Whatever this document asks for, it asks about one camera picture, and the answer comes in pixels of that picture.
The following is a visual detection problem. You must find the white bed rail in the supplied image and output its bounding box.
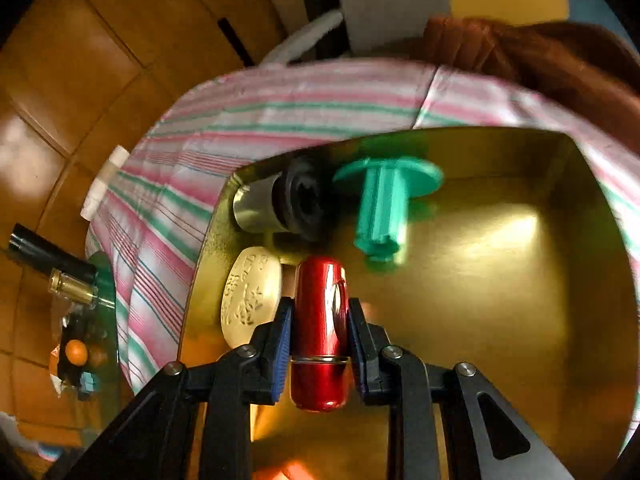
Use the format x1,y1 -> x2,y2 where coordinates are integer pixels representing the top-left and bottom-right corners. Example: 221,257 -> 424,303
260,10 -> 346,66

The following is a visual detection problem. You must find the striped blanket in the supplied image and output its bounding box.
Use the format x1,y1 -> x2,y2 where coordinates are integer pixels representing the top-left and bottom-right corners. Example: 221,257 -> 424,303
84,57 -> 640,396

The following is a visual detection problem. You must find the wooden wardrobe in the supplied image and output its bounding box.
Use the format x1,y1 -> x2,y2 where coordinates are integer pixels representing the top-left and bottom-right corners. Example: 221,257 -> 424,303
0,0 -> 311,480

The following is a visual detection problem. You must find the black silver cylinder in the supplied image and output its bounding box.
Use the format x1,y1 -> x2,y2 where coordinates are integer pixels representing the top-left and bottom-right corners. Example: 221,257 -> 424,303
231,156 -> 335,241

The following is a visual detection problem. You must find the red metal capsule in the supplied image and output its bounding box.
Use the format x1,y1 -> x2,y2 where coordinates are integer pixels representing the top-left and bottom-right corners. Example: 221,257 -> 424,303
291,255 -> 350,412

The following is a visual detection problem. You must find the orange fruit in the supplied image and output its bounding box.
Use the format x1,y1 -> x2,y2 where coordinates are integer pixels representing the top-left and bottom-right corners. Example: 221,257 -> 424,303
65,340 -> 90,366

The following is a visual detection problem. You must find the green glass side table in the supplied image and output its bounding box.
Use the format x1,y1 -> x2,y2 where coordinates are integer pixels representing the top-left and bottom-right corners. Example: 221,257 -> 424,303
10,250 -> 133,466

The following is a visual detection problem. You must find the brown pillow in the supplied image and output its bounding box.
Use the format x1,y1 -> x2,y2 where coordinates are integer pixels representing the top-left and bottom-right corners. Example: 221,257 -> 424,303
410,15 -> 640,171

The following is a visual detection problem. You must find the cream oval soap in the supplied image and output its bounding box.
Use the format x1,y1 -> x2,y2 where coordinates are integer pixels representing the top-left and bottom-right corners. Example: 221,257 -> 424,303
220,246 -> 285,350

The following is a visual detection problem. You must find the green plastic spool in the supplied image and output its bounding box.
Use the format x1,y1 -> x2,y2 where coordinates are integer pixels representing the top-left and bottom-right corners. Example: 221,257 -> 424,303
332,157 -> 445,263

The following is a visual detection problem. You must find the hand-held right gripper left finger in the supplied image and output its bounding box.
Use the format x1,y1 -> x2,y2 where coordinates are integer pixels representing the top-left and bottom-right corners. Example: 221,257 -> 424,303
55,296 -> 294,480

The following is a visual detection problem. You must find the black capped glass bottle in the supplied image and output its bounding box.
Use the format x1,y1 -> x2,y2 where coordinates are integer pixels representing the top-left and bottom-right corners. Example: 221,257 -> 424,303
9,223 -> 101,307

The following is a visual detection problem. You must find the gold tin tray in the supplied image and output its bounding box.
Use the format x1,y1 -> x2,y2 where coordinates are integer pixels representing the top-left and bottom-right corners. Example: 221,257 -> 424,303
177,127 -> 640,480

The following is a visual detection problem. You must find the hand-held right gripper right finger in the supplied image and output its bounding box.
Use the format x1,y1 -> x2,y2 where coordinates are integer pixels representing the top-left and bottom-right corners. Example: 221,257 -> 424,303
347,298 -> 576,480

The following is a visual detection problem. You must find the grey yellow blue headboard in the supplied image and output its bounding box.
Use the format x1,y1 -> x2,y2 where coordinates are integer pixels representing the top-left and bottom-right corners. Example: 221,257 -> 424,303
330,0 -> 640,56

